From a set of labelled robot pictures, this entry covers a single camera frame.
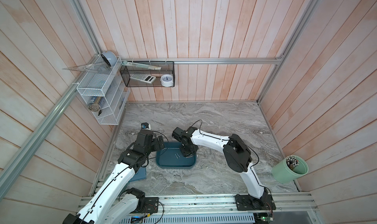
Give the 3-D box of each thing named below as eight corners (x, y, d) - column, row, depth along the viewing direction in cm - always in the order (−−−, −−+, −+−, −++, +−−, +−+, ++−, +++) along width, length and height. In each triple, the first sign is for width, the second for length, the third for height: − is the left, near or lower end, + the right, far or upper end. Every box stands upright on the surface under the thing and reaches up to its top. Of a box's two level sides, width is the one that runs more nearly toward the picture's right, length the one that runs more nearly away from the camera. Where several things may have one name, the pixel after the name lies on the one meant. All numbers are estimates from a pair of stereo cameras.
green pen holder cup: (274, 183, 82) (292, 172, 68) (268, 167, 88) (284, 154, 74) (294, 183, 82) (316, 172, 68) (287, 167, 88) (306, 154, 74)
